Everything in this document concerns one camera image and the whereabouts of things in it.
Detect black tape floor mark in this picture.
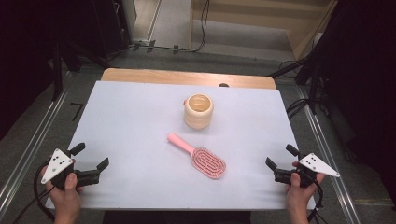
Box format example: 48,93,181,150
69,102,85,122

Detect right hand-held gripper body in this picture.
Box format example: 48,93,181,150
274,152,341,189

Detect hand-held gripper cable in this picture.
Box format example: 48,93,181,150
306,178,329,224
12,159,58,224

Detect black metal stand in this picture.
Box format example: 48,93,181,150
49,38,110,102

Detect white table cover board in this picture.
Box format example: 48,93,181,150
45,80,318,211

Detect pink hairbrush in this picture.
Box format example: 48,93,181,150
167,133,227,180

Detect right hand-held gripper cable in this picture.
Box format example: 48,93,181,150
306,178,329,224

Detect black tripod stand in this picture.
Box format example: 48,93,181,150
269,46,326,116

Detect person's left hand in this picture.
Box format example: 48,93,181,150
40,159,84,218

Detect person's right hand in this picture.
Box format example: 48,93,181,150
285,161,327,216

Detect cream ribbed cup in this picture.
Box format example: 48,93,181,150
182,93,215,131

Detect black cabinet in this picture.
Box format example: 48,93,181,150
92,0,133,58

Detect metal floor rail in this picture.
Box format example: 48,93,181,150
0,88,69,213
295,85,362,224

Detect coiled black floor cables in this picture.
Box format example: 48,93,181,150
285,97,310,120

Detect left hand-held gripper cable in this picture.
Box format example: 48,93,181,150
12,159,58,224

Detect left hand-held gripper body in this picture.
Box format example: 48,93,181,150
40,147,101,191

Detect wooden platform step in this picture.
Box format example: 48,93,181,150
188,0,339,62

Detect black floor cable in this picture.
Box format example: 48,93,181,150
129,0,211,54

